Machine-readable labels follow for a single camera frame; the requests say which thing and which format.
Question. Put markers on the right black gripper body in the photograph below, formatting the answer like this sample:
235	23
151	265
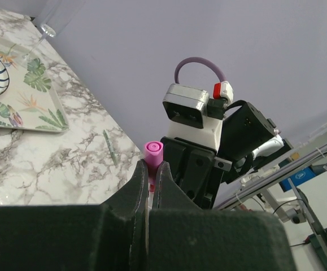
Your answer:
196	169

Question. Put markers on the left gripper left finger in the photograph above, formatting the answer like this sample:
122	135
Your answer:
107	236

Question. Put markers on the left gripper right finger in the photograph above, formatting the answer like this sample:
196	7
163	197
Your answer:
184	237

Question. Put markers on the white pen pink tip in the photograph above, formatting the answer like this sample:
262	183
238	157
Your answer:
151	195

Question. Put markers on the pink pen cap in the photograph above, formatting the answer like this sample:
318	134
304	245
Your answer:
153	156

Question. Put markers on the white pen green tip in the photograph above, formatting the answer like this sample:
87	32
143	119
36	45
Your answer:
112	153

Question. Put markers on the green pen cap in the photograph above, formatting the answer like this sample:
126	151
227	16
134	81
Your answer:
106	136

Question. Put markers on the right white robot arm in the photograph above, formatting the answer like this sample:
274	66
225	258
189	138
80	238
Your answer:
248	139

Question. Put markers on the floral leaf tray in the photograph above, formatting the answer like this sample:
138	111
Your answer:
30	102

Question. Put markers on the clear glass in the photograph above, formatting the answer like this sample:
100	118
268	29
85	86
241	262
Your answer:
52	20

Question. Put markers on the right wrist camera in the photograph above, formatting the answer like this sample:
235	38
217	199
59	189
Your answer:
195	116

